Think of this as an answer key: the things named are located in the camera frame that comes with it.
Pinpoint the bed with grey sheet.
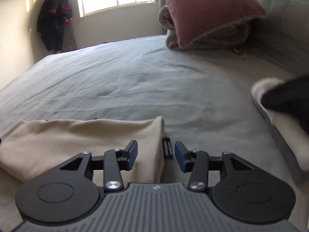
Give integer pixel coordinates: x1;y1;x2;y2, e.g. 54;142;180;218
0;34;309;232

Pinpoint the dark hanging jacket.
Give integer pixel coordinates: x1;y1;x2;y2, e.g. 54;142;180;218
36;0;73;52

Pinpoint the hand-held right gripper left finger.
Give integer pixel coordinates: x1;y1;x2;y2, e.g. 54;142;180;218
48;140;138;192

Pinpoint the grey folded garment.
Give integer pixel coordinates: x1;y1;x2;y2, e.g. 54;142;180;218
251;97;309;185

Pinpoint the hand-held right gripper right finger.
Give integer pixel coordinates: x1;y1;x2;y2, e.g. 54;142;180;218
174;141;262;192

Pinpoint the folded grey pink duvet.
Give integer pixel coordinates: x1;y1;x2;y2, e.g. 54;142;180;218
157;5;250;50

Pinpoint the white folded garment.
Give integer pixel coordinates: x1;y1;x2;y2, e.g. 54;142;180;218
251;77;309;172

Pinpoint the beige and black garment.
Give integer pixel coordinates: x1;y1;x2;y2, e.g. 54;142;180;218
0;116;174;183

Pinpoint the grey quilted headboard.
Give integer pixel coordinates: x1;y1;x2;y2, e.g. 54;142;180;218
232;0;309;78

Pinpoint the large pink pillow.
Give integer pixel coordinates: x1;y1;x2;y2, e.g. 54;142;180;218
159;0;267;50

